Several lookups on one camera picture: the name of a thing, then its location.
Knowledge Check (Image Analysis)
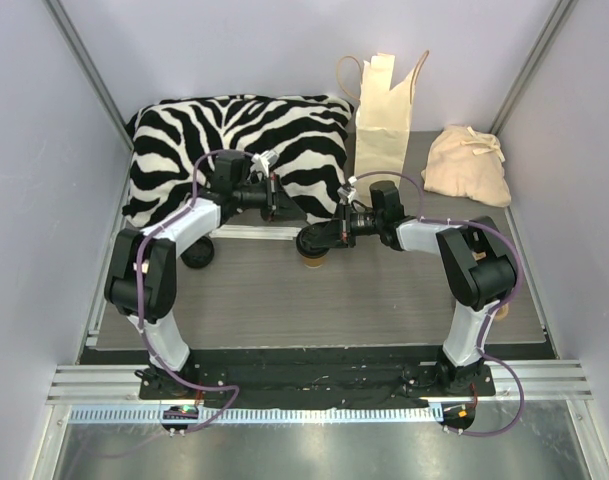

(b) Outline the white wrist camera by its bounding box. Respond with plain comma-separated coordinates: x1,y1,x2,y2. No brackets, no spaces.
251,150,279,177
338,176,358,205

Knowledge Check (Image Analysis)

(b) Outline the white slotted cable duct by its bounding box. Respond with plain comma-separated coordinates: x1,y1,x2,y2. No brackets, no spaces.
69,403,443,425

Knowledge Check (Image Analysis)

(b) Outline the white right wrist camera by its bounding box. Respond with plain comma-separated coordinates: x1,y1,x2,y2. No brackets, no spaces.
338,176,358,205

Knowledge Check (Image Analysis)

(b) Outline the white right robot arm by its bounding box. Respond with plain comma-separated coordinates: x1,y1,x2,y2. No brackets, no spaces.
296,180,518,395

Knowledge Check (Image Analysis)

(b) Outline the cream paper bag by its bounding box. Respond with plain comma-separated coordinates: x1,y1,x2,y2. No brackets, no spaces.
342,52,429,206

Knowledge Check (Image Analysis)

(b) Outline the single black cup lid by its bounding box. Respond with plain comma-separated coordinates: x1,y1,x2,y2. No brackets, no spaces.
295,228,329,261

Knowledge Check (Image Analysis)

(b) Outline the black lid stack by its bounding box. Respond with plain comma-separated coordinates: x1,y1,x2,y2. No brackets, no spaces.
180,237,215,269

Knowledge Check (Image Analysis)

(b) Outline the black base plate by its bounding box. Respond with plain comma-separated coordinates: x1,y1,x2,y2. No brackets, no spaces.
135,346,496,410

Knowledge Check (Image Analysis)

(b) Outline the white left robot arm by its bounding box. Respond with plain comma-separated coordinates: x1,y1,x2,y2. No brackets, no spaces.
104,149,306,399

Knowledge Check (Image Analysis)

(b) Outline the single brown paper cup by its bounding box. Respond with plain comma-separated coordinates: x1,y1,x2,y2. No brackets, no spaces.
302,257,325,269

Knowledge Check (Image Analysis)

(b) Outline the beige cloth drawstring pouch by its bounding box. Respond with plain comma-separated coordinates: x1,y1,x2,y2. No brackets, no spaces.
421,125,512,208

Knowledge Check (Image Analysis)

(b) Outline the cardboard cup carrier tray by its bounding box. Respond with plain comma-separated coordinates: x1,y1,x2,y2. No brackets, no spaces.
495,304,510,321

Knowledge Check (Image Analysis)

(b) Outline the zebra print cushion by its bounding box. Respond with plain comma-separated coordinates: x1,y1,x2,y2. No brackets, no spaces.
121,94,354,228

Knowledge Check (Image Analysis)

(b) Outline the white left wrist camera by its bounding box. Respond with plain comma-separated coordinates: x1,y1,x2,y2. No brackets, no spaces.
251,150,279,177

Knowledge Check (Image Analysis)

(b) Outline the white paper straw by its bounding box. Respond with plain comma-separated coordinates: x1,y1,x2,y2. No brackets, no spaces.
209,225,300,241

